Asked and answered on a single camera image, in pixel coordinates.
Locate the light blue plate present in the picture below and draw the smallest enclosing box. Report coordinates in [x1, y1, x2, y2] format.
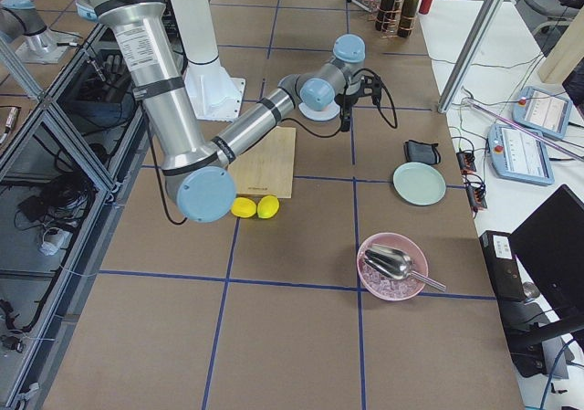
[299, 102, 340, 122]

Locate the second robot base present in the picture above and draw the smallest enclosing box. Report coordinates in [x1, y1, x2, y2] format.
[1, 0, 78, 64]

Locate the green plate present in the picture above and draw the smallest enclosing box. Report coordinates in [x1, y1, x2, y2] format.
[392, 162, 446, 205]

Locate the dark wine bottle back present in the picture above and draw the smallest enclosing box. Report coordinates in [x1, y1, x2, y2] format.
[375, 0, 396, 31]

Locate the dark wine bottle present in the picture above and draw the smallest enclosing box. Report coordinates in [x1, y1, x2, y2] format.
[397, 0, 419, 38]
[375, 0, 396, 31]

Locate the dark wine bottle front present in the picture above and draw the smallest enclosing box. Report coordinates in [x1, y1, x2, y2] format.
[397, 0, 419, 38]

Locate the dark grey folded cloth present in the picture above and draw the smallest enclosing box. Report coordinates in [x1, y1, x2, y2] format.
[404, 140, 442, 165]

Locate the wooden cutting board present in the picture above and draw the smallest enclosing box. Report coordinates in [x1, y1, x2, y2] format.
[228, 127, 296, 198]

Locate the yellow lemon right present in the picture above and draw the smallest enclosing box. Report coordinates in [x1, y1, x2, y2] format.
[256, 195, 280, 219]

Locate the yellow lemon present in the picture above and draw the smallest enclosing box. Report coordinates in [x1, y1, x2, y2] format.
[231, 196, 257, 218]
[256, 195, 280, 219]

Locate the pink rod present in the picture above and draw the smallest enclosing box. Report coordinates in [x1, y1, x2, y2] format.
[463, 100, 583, 162]

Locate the orange black adapter box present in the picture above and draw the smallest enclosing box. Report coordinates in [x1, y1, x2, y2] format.
[456, 151, 476, 174]

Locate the yellow lemon left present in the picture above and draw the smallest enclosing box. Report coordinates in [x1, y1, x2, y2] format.
[231, 196, 257, 218]

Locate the metal scoop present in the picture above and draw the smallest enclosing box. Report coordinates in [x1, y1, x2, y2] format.
[364, 244, 446, 292]

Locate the pink bowl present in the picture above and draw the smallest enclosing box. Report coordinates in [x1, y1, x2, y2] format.
[357, 233, 428, 301]

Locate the teach pendant near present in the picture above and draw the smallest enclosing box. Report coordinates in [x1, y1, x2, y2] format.
[487, 123, 555, 186]

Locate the teach pendant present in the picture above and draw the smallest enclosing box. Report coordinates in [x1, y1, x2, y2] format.
[512, 86, 573, 141]
[487, 123, 555, 186]

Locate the teach pendant far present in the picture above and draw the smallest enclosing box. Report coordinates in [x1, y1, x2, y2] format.
[512, 86, 573, 141]

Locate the black monitor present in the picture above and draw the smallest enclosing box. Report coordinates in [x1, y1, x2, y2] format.
[510, 184, 583, 318]

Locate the black computer box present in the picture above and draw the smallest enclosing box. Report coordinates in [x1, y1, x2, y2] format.
[478, 229, 576, 380]

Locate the copper wire bottle rack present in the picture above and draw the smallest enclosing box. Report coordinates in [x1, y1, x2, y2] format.
[367, 0, 404, 39]

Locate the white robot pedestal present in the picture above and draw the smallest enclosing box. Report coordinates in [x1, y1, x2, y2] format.
[170, 0, 245, 121]

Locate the aluminium frame post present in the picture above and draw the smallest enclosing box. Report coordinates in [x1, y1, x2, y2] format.
[437, 0, 504, 114]

